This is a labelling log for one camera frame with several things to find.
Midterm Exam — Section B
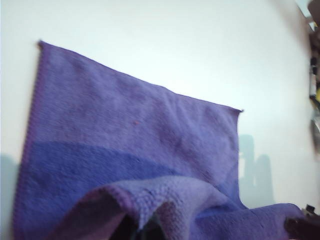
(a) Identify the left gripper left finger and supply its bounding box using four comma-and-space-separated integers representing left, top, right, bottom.
117, 214, 140, 240

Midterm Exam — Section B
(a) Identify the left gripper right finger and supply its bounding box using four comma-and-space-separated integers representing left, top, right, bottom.
139, 212, 166, 240

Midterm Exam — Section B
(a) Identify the purple microfiber cloth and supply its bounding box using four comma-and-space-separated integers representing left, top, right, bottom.
12, 39, 305, 240

